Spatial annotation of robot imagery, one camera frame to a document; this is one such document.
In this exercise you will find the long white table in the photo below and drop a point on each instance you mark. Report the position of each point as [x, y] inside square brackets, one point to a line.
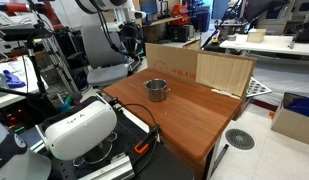
[270, 43]

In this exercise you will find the blue glove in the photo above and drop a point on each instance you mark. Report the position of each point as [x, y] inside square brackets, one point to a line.
[12, 81]

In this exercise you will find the black equipment bag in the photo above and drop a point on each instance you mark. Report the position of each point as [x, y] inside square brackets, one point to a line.
[305, 33]

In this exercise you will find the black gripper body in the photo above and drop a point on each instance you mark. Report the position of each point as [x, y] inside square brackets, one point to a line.
[130, 35]

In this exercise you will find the black table leg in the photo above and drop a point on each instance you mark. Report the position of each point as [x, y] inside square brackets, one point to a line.
[220, 158]

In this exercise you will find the round grey floor drain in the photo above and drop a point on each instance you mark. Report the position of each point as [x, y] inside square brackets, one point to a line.
[240, 139]

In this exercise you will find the cardboard box with blue contents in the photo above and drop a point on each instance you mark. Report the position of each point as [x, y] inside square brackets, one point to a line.
[292, 123]

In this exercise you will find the red robot arm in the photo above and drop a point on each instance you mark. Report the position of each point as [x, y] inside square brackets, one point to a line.
[17, 7]

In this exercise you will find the red machine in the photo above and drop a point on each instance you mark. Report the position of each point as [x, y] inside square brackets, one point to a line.
[180, 11]

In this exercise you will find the black camera stand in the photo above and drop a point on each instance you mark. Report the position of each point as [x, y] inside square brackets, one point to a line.
[35, 70]

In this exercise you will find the metal shelf rack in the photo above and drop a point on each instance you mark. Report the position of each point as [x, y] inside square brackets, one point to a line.
[59, 63]

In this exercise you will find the grey office chair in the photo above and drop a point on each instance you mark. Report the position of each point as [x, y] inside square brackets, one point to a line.
[107, 76]

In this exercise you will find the white tape strip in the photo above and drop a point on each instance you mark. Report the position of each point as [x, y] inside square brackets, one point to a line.
[225, 93]

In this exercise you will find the cardboard panel backdrop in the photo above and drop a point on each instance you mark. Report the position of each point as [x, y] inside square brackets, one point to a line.
[170, 61]

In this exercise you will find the white perforated plate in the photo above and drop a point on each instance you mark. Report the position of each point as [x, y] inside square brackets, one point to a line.
[257, 88]

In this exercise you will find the white side table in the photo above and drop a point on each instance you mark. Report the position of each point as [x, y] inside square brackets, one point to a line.
[7, 96]

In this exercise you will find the aluminium extrusion profile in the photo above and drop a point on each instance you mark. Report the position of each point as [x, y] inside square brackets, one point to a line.
[110, 170]

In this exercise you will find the light corrugated cardboard panel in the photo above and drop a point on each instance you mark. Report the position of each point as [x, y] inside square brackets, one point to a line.
[224, 73]

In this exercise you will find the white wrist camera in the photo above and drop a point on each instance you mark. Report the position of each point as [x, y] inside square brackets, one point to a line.
[115, 26]

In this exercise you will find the small pale wooden box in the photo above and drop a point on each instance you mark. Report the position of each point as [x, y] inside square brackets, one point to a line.
[256, 35]

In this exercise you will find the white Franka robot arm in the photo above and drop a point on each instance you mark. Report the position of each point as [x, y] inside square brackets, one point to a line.
[107, 4]

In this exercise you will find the white VR headset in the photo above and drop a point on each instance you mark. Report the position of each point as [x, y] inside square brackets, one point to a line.
[80, 130]

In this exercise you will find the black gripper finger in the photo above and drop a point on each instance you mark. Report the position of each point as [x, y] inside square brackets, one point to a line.
[140, 51]
[130, 53]

